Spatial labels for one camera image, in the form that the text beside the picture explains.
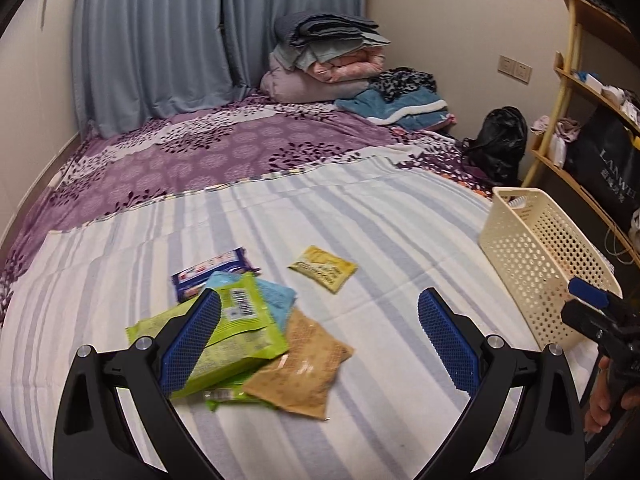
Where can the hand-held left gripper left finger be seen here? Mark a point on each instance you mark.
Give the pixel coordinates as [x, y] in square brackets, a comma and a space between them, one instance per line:
[195, 340]

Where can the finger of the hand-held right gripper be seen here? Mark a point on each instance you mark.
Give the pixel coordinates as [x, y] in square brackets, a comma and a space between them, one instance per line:
[580, 317]
[587, 292]

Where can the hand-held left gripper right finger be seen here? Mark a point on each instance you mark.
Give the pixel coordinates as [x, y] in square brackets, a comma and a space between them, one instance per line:
[447, 340]

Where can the large green snack packet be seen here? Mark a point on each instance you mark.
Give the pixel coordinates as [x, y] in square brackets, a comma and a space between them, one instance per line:
[240, 325]

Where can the small green snack packet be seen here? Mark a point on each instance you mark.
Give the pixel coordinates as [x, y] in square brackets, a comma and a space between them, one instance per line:
[227, 396]

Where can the cream perforated plastic basket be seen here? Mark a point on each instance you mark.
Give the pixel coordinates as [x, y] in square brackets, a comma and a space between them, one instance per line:
[530, 260]

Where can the light blue snack packet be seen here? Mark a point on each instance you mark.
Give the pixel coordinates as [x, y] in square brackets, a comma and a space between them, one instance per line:
[280, 305]

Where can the brown snack packet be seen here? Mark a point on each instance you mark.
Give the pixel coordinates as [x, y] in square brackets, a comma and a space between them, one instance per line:
[300, 365]

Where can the person's right hand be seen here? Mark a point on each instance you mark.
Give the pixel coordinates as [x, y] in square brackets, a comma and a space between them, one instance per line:
[600, 405]

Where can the dark blue snack packet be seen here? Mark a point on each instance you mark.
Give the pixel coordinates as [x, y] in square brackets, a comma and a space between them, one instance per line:
[210, 270]

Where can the white ribbed panel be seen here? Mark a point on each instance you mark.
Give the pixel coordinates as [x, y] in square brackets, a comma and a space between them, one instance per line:
[517, 204]

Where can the black shopping bag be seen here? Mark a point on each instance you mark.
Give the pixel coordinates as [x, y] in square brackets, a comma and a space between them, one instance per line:
[605, 160]

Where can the yellow snack packet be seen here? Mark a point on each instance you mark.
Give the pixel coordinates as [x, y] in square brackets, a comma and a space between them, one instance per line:
[322, 269]

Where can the white plastic bag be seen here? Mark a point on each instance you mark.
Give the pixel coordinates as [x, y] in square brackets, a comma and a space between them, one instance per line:
[557, 150]

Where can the pink clothes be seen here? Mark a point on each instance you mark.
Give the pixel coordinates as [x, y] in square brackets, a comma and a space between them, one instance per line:
[562, 127]

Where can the striped bed sheet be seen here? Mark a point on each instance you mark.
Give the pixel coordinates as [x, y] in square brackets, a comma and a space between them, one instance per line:
[300, 210]

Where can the black backpack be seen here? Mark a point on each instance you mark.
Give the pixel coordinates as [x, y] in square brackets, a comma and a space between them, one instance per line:
[500, 142]

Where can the purple floral bed sheet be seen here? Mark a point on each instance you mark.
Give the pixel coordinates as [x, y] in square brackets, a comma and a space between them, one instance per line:
[225, 145]

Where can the white sneakers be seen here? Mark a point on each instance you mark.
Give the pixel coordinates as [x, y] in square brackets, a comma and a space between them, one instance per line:
[617, 97]

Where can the small white box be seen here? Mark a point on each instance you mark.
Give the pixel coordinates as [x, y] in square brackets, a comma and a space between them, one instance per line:
[590, 80]

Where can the wooden shelf rack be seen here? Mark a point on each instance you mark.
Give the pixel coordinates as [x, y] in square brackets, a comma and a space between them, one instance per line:
[567, 77]

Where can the blue fleece blanket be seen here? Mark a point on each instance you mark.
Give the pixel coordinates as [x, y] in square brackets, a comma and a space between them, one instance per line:
[400, 107]

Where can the leopard print cloth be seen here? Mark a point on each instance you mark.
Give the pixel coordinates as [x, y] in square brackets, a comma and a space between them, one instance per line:
[400, 82]

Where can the mauve pillow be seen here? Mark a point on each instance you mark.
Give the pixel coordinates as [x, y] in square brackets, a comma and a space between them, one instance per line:
[300, 87]

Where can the pink folded quilt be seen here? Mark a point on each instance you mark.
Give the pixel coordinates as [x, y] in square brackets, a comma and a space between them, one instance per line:
[350, 66]

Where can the light grey folded blanket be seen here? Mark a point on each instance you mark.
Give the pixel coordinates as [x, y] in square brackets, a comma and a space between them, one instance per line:
[295, 55]

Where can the blue-grey curtain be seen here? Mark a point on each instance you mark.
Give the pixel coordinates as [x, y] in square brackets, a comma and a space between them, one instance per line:
[165, 35]

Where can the dark grey folded blanket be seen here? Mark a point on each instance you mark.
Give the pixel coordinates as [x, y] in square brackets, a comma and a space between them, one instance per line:
[325, 27]

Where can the beige wall socket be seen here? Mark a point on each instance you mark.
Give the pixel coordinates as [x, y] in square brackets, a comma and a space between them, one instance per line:
[523, 71]
[506, 65]

